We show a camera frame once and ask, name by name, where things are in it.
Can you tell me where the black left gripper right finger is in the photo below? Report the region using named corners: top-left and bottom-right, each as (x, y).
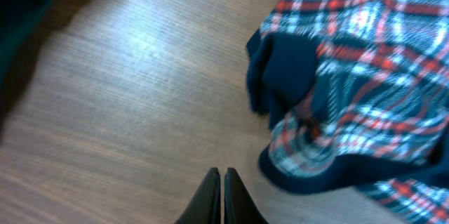
top-left (224, 168), bottom-right (268, 224)

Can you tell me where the red blue plaid garment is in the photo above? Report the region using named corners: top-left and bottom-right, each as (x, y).
top-left (247, 0), bottom-right (448, 223)

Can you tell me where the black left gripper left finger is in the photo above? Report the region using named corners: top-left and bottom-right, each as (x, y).
top-left (175, 167), bottom-right (221, 224)

